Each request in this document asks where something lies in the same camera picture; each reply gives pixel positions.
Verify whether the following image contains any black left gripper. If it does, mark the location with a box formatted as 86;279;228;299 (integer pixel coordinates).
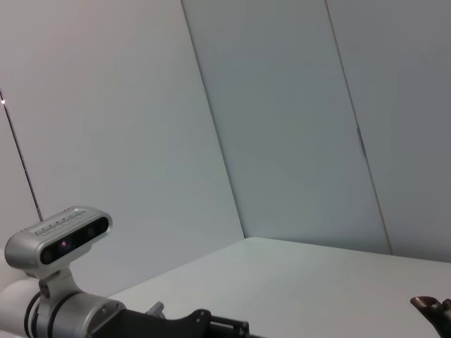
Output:
87;308;251;338

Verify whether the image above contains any black round teapot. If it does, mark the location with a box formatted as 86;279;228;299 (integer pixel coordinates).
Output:
409;295;451;338

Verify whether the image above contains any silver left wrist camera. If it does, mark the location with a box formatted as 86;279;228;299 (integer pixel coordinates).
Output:
4;206;113;300

